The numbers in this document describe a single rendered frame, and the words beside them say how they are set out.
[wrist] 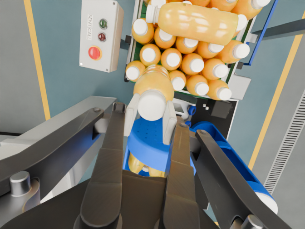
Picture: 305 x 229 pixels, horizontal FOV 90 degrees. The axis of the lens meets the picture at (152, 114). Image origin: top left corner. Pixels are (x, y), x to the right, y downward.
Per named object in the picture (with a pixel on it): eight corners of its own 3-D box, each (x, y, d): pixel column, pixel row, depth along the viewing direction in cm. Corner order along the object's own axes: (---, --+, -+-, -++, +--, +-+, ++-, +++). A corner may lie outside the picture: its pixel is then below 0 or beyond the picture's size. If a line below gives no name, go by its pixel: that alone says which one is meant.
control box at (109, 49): (91, 64, 59) (78, 66, 49) (95, 4, 52) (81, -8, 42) (117, 70, 59) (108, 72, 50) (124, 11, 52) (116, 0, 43)
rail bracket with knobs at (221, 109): (199, 107, 73) (205, 114, 64) (204, 92, 71) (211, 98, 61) (219, 111, 74) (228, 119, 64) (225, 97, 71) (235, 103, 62)
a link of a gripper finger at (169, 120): (169, 117, 15) (177, 119, 15) (167, 99, 21) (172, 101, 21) (162, 144, 16) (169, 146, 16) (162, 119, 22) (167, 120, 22)
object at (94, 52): (89, 57, 48) (87, 57, 47) (90, 45, 47) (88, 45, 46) (100, 60, 49) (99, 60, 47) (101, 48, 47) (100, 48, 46)
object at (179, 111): (158, 104, 71) (157, 113, 59) (159, 99, 70) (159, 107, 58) (179, 108, 71) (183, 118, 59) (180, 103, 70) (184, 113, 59)
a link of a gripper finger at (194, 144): (176, 134, 13) (209, 141, 13) (172, 114, 18) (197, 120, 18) (172, 148, 14) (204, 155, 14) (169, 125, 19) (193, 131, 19)
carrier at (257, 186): (222, 132, 160) (204, 115, 154) (288, 211, 78) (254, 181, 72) (201, 149, 168) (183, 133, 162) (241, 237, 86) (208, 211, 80)
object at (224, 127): (167, 197, 214) (168, 206, 200) (183, 92, 161) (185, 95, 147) (204, 200, 214) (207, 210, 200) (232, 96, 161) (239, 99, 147)
